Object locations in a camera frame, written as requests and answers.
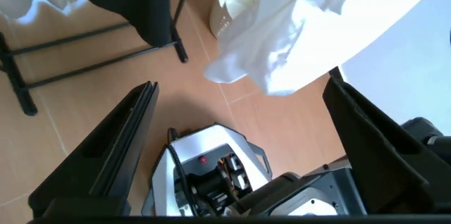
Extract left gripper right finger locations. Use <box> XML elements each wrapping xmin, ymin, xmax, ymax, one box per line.
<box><xmin>322</xmin><ymin>76</ymin><xmax>451</xmax><ymax>216</ymax></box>

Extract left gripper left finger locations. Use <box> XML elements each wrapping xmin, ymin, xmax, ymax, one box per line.
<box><xmin>27</xmin><ymin>81</ymin><xmax>160</xmax><ymax>218</ymax></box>

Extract white garment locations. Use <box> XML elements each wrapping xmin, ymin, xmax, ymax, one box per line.
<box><xmin>203</xmin><ymin>0</ymin><xmax>442</xmax><ymax>97</ymax></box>

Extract black shorts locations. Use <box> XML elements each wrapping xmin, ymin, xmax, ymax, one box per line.
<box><xmin>81</xmin><ymin>0</ymin><xmax>173</xmax><ymax>49</ymax></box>

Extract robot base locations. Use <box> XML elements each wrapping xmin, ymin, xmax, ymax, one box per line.
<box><xmin>140</xmin><ymin>122</ymin><xmax>368</xmax><ymax>217</ymax></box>

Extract black clothes rack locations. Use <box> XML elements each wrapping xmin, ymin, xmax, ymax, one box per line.
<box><xmin>0</xmin><ymin>0</ymin><xmax>198</xmax><ymax>117</ymax></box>

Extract white laundry basket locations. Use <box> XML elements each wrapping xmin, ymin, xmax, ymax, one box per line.
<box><xmin>209</xmin><ymin>0</ymin><xmax>264</xmax><ymax>40</ymax></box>

